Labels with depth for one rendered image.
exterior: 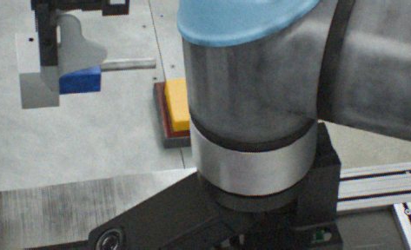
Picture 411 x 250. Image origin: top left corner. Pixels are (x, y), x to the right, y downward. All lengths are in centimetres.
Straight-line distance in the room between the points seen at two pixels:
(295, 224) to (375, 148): 147
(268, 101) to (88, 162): 50
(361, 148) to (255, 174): 154
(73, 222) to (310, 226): 28
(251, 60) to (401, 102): 7
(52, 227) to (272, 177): 34
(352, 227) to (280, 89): 122
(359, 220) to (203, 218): 113
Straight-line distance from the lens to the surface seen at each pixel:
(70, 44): 74
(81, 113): 95
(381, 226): 165
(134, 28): 104
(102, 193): 79
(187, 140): 92
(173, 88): 93
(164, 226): 54
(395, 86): 40
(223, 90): 43
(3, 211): 79
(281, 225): 56
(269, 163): 47
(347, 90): 41
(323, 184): 53
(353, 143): 201
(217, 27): 40
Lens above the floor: 156
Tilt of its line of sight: 52 degrees down
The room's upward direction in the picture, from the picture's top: 11 degrees clockwise
